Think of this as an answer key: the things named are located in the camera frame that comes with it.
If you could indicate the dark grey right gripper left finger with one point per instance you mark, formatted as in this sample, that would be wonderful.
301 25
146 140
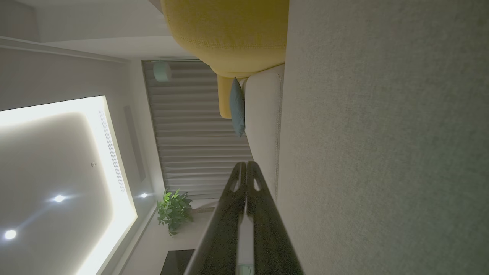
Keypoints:
221 236

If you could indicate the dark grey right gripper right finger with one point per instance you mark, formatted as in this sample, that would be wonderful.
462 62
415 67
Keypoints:
271 244

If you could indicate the green potted plant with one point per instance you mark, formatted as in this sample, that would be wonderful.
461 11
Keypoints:
174 212

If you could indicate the long grey sofa seat cushion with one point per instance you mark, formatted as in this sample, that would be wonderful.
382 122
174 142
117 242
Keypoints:
263 126

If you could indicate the teal throw pillow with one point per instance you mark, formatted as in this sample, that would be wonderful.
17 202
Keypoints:
237 109

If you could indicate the long white ceiling air vent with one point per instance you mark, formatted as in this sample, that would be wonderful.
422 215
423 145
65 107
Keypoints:
112 152

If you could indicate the small yellow sofa back cushion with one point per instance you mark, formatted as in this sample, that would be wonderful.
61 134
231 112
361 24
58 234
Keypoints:
224 95

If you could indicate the recessed ceiling spotlight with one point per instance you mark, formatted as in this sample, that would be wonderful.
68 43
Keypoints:
10 234
59 198

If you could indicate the floor lamp with mint shade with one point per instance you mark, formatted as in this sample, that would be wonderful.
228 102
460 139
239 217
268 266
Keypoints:
162 71

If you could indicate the large yellow sofa back cushion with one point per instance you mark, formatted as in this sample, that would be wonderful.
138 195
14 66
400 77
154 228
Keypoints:
229 34

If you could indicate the black wall television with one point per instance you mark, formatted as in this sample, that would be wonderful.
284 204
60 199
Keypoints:
177 263

